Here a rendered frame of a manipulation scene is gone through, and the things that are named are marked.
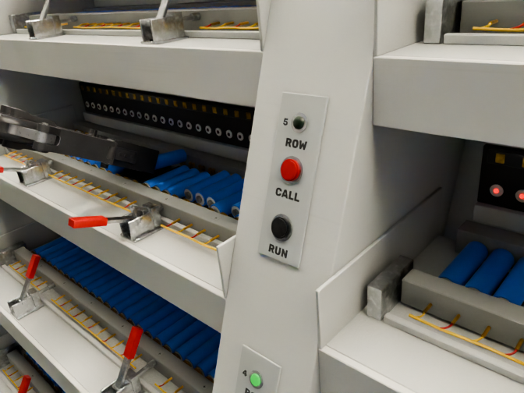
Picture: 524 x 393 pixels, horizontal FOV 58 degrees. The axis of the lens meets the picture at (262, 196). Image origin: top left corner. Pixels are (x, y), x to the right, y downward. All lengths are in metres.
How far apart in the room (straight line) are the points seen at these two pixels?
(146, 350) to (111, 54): 0.35
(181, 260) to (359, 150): 0.22
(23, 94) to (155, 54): 0.48
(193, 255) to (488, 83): 0.30
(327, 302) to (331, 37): 0.18
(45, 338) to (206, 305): 0.36
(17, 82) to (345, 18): 0.68
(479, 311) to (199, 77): 0.29
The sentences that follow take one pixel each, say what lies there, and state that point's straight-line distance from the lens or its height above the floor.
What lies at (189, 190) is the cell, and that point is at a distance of 0.56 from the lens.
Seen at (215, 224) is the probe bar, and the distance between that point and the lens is 0.47.
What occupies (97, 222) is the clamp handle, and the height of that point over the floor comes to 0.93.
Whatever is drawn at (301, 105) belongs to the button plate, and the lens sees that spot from 0.34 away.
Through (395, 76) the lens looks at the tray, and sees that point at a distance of 0.31.
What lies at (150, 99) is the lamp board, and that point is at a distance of 0.74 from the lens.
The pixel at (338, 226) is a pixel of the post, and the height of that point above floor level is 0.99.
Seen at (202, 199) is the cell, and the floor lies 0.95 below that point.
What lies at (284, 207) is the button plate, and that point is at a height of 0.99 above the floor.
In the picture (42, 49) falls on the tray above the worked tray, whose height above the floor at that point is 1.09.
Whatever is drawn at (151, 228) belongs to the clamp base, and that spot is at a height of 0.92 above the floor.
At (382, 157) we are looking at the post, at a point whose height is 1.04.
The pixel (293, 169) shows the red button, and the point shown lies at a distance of 0.34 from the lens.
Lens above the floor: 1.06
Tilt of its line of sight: 10 degrees down
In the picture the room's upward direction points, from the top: 9 degrees clockwise
